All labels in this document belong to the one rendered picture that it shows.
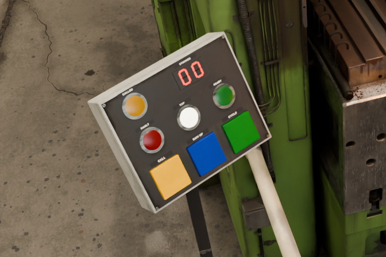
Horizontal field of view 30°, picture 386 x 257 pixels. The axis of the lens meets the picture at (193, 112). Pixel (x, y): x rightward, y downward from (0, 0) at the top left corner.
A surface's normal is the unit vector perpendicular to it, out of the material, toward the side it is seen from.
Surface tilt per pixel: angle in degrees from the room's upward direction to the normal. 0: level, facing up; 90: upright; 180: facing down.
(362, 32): 0
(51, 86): 0
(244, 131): 60
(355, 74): 90
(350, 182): 90
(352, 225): 90
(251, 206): 0
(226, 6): 90
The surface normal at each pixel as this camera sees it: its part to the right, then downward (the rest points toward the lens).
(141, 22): -0.14, -0.72
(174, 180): 0.44, 0.06
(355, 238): 0.19, 0.65
